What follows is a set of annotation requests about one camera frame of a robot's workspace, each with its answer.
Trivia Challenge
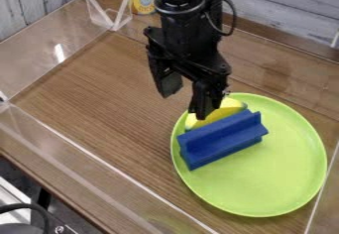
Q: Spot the yellow banana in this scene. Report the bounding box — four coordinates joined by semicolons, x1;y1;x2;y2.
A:
184;97;248;131

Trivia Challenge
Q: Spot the blue T-shaped block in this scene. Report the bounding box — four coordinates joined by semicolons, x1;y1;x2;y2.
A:
177;110;268;171

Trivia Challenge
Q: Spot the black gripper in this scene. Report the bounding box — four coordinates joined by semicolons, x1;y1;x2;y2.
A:
144;10;232;120

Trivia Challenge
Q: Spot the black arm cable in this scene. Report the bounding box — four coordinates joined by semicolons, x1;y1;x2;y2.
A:
202;0;238;38

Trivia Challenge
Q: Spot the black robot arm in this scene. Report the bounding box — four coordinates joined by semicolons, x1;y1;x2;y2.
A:
144;0;232;120

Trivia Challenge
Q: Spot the clear acrylic enclosure wall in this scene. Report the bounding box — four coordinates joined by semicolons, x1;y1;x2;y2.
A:
0;0;339;234

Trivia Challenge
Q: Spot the green round plate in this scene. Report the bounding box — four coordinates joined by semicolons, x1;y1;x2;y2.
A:
170;93;326;217

